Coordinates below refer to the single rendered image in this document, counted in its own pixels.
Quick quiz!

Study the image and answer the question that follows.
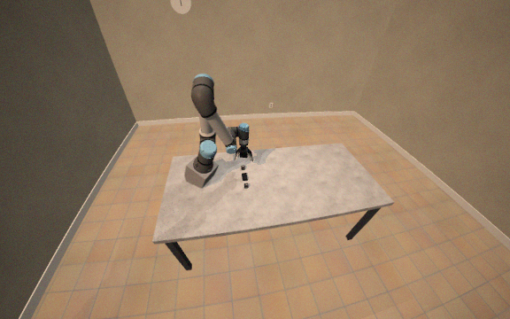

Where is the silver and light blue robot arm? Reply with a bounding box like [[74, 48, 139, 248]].
[[191, 74, 250, 174]]

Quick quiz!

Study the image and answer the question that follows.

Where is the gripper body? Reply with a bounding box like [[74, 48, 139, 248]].
[[239, 143, 249, 158]]

